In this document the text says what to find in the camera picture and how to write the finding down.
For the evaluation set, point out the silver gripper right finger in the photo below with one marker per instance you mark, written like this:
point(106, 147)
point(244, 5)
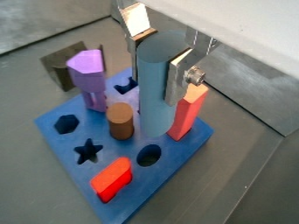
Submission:
point(183, 71)

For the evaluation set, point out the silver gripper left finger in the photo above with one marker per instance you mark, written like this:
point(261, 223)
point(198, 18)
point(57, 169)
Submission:
point(130, 13)

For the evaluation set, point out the light blue oval peg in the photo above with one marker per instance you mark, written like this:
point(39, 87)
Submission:
point(154, 54)

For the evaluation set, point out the blue shape sorting board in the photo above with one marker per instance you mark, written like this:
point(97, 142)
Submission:
point(78, 134)

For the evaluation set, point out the purple pentagon peg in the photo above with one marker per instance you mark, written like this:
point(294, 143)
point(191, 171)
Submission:
point(87, 72)

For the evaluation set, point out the red square peg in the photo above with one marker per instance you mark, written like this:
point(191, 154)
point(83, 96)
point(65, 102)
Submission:
point(187, 111)

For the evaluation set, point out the brown round peg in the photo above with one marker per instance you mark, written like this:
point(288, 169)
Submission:
point(121, 121)

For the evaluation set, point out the orange rounded block peg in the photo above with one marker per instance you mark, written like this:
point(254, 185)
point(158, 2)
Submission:
point(110, 181)

